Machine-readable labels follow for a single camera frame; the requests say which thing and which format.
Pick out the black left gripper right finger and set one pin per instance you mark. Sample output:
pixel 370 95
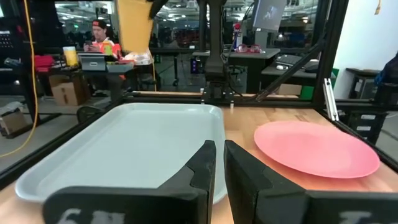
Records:
pixel 261 199

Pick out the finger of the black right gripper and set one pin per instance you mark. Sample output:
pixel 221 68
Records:
pixel 156 7

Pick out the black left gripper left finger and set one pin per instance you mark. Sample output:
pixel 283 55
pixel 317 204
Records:
pixel 174 202

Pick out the yellow plastic cup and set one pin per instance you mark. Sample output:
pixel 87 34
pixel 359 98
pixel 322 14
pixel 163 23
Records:
pixel 134 28

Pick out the pink round plate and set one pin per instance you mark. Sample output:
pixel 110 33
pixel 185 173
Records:
pixel 314 149

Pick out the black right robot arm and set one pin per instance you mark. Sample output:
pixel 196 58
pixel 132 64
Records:
pixel 215 46

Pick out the white rectangular tray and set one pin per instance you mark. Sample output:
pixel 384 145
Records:
pixel 124 146

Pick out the person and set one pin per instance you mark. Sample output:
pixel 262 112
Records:
pixel 101 39

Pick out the grey storage box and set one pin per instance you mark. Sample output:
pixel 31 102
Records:
pixel 92 63

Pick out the yellow translucent container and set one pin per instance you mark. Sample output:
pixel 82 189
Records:
pixel 71 56

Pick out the red safety goggles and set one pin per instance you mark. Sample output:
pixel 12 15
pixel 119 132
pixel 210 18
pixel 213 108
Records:
pixel 248 48

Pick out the grey office desk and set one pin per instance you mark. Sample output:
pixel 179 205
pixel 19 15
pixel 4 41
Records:
pixel 248 56

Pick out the grey computer monitor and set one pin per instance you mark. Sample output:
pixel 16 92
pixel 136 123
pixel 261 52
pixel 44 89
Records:
pixel 269 14

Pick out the large cardboard box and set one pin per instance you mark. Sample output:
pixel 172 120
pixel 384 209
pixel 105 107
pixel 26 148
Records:
pixel 69 91

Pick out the red cloth bundle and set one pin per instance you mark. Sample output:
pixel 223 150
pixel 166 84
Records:
pixel 43 61

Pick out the white computer mouse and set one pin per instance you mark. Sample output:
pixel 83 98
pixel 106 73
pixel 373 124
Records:
pixel 281 67

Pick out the black keyboard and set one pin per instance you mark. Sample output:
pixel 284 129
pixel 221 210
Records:
pixel 289 59

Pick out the small cardboard box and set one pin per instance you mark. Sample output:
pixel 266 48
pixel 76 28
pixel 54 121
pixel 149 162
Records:
pixel 12 120

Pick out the silver metal bracket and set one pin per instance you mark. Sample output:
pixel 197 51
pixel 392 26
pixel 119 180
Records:
pixel 330 99

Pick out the black aluminium table frame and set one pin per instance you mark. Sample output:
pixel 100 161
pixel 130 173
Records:
pixel 329 46

